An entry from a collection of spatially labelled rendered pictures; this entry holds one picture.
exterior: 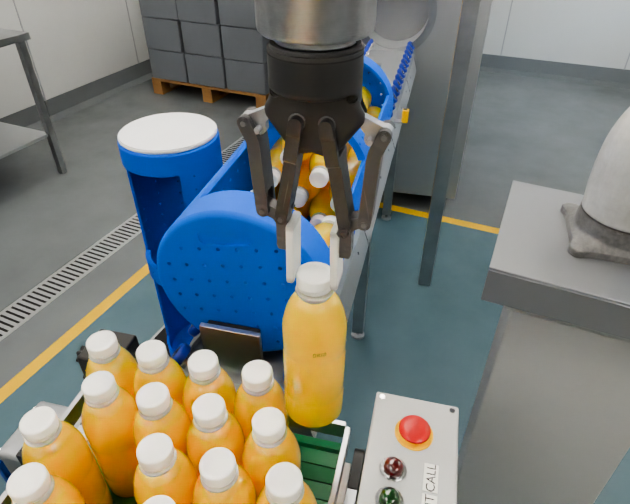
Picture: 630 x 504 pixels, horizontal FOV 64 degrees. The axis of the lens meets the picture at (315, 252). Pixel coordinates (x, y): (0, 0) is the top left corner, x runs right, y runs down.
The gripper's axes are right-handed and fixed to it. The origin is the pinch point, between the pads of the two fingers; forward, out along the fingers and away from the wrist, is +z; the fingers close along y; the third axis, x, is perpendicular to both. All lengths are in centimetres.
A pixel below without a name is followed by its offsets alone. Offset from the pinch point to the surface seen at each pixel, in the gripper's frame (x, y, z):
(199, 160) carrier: -76, 52, 33
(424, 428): 3.3, -13.7, 20.0
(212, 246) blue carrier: -16.2, 19.9, 14.3
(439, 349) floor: -117, -26, 131
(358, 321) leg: -114, 10, 121
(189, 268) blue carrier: -16.1, 24.4, 19.3
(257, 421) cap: 7.1, 5.0, 20.1
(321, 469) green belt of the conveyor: -1.0, -0.8, 41.3
